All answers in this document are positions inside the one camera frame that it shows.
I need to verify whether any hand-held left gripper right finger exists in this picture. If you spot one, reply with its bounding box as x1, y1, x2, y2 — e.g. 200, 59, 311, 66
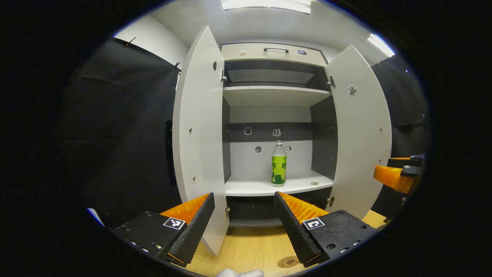
274, 191, 380, 269

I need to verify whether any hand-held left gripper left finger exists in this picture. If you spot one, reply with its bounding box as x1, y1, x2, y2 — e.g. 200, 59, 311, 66
111, 192, 216, 267

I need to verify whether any round brown coaster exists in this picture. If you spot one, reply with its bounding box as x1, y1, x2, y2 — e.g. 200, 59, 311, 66
278, 256, 300, 269

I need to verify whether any grey cabinet door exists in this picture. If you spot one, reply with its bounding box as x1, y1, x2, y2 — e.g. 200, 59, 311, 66
324, 45, 392, 220

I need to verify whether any green label plastic bottle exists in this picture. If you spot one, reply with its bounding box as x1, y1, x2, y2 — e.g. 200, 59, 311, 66
271, 140, 287, 188

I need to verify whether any thick white cabinet shelf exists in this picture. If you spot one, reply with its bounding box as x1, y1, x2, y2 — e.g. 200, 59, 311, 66
225, 171, 334, 197

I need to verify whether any thin white cabinet shelf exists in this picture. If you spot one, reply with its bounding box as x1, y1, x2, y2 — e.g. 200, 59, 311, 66
223, 85, 332, 107

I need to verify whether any grey cabinet drawer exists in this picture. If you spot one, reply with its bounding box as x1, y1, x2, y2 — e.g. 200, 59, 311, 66
221, 42, 327, 67

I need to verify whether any small ceiling light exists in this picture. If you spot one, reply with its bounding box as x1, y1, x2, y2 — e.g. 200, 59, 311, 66
367, 33, 396, 57

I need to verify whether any long ceiling light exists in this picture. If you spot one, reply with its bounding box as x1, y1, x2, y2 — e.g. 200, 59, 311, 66
221, 0, 312, 15

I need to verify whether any black door handle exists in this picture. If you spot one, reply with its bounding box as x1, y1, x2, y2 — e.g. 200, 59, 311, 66
165, 120, 174, 185

